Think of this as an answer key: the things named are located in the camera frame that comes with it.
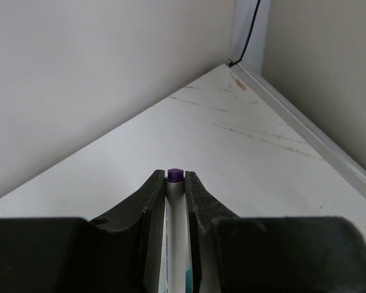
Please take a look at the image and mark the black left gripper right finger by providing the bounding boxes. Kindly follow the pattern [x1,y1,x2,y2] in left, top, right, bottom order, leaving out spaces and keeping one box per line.
[185,172,366,292]

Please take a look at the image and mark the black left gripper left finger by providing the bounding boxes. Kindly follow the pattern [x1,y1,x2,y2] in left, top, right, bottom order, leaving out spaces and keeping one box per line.
[0,170,165,292]

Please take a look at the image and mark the purple capped white marker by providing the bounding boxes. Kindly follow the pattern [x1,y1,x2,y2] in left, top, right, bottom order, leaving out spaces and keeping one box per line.
[159,168,192,292]

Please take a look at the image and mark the black corner cable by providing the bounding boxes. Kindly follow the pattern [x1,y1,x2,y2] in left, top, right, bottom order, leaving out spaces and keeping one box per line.
[228,0,262,68]

